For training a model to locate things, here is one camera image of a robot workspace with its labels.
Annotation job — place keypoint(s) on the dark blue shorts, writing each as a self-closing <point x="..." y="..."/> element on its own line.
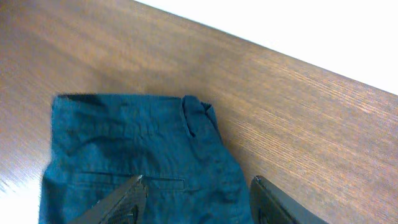
<point x="101" y="141"/>

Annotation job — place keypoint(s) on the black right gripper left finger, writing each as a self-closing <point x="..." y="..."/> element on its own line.
<point x="124" y="205"/>

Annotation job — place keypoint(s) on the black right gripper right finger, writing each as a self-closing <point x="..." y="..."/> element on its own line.
<point x="270" y="205"/>

